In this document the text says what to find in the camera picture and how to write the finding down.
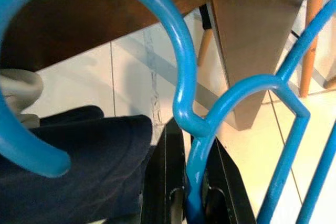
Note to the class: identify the grey table leg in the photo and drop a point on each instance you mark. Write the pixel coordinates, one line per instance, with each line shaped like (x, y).
(249, 37)

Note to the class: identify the brown wooden table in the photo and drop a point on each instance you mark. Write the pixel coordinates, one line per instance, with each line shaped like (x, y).
(78, 24)

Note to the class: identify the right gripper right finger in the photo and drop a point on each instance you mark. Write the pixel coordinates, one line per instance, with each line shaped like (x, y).
(225, 195)

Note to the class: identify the blue plastic hanger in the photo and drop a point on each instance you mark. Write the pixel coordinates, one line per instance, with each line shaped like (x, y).
(185, 58)

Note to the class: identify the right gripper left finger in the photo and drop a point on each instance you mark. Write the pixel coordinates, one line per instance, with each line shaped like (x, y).
(165, 176)

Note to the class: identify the navy polo shirt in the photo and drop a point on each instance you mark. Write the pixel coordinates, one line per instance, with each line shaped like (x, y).
(92, 169)

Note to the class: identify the white cloth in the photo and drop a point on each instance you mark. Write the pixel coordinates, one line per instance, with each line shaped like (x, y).
(21, 85)

